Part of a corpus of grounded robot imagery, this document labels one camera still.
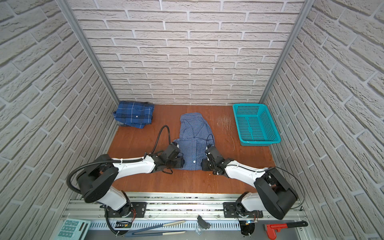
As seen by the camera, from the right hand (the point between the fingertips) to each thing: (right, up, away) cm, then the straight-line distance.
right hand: (204, 163), depth 88 cm
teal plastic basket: (+40, +22, +21) cm, 50 cm away
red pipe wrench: (+30, -25, -20) cm, 44 cm away
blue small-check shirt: (-5, +16, +13) cm, 21 cm away
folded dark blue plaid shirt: (-48, +31, +15) cm, 59 cm away
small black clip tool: (-2, -23, -19) cm, 30 cm away
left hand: (-13, +2, 0) cm, 13 cm away
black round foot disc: (+20, -27, -19) cm, 38 cm away
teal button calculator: (-61, -25, -22) cm, 69 cm away
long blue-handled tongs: (-32, -27, -20) cm, 47 cm away
